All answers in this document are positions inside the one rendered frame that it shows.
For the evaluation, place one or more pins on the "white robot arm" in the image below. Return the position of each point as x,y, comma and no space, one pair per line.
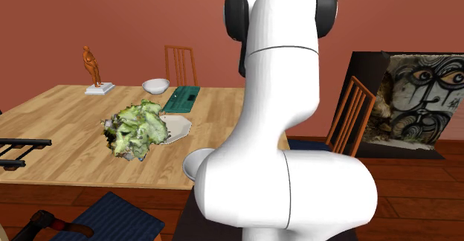
275,124

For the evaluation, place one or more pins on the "green book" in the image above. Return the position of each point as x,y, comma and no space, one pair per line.
181,99

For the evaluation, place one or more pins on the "white angular plate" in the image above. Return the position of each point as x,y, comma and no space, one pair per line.
179,126

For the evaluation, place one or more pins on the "white bowl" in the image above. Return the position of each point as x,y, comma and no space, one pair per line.
194,162
156,85

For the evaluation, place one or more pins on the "green lettuce head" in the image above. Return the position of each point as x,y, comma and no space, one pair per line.
136,129

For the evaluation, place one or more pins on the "wooden chair with blue seat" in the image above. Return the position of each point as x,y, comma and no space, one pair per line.
353,102
112,218

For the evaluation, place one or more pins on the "orange figure on white base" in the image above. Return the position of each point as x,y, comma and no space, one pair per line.
92,66

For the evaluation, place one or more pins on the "wooden dining table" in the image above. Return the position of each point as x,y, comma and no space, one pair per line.
65,124

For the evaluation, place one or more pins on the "black barred chair back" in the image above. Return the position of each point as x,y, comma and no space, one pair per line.
25,142

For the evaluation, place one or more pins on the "dark red-brown curved bar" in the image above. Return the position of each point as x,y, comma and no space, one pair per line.
43,220

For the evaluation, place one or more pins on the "painted face picture, dark frame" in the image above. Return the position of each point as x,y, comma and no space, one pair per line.
420,99

